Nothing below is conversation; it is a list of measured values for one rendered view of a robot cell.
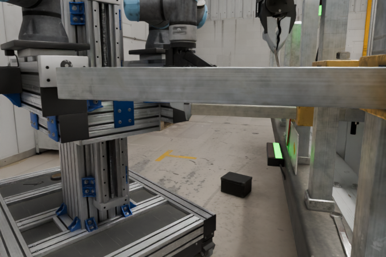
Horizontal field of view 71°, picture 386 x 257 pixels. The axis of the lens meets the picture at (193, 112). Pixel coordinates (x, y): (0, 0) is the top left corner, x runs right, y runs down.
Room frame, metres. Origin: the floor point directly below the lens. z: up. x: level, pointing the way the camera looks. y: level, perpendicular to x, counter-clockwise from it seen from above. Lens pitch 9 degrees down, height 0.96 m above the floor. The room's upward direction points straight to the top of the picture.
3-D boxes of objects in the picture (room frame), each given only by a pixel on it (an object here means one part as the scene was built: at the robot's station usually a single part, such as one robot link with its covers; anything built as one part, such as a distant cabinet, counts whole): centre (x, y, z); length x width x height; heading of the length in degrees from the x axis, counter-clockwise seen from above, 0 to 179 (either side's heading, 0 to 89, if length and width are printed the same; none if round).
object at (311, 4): (0.72, -0.30, 0.90); 0.04 x 0.04 x 0.48; 76
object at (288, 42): (1.21, -0.42, 0.88); 0.04 x 0.04 x 0.48; 76
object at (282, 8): (0.74, -0.21, 1.15); 0.09 x 0.08 x 0.12; 6
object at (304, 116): (0.70, -0.30, 0.85); 0.14 x 0.06 x 0.05; 166
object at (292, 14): (0.72, -0.24, 1.09); 0.05 x 0.02 x 0.09; 96
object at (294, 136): (0.76, -0.28, 0.75); 0.26 x 0.01 x 0.10; 166
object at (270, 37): (0.74, -0.20, 1.04); 0.06 x 0.03 x 0.09; 6
